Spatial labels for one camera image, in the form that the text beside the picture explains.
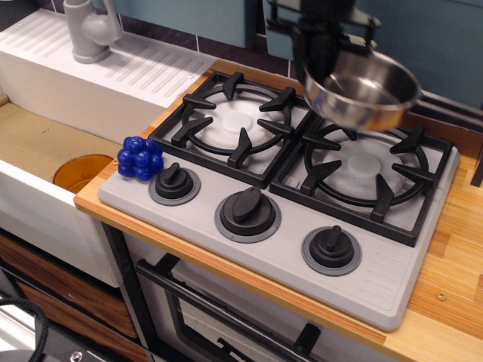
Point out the black middle stove knob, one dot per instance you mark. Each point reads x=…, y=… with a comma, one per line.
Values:
x=248, y=216

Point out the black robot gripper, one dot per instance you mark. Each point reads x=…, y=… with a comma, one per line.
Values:
x=316, y=28

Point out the black left burner grate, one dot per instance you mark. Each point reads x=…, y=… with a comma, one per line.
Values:
x=254, y=165

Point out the black left stove knob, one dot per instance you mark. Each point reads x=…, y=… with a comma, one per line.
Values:
x=174, y=186

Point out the grey toy faucet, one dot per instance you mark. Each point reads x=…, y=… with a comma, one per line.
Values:
x=91, y=33

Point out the black right burner grate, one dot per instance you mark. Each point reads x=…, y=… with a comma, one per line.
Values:
x=400, y=218

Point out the upper wooden drawer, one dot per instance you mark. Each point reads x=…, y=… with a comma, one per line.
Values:
x=75, y=287

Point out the teal cabinet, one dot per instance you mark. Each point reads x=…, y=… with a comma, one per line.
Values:
x=229, y=22
x=439, y=41

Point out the black stove knob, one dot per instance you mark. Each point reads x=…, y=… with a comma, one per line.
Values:
x=174, y=186
x=331, y=251
x=248, y=216

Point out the oven door with handle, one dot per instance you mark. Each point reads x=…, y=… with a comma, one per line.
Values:
x=211, y=319

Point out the white toy sink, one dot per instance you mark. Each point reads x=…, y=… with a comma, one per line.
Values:
x=54, y=109

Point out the lower wooden drawer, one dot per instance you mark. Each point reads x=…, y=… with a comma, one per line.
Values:
x=119, y=348

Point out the grey toy stove top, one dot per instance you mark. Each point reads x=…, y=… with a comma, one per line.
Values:
x=376, y=292

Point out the white right burner plate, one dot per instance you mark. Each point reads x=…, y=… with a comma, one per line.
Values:
x=361, y=161

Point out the wooden drawer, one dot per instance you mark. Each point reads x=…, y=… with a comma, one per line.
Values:
x=119, y=348
x=75, y=287

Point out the teal cabinet left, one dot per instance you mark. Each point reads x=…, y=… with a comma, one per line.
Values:
x=229, y=22

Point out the stainless steel pan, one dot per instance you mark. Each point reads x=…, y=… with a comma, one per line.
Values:
x=373, y=92

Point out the blue toy blueberry cluster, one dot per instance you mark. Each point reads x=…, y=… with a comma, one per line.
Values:
x=140, y=158

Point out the black right stove knob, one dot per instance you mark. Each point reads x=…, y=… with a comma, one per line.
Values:
x=331, y=251

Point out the black burner grate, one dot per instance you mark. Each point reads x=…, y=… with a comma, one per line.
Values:
x=254, y=165
x=400, y=218

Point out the teal cabinet right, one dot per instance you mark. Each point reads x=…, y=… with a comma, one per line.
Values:
x=439, y=41

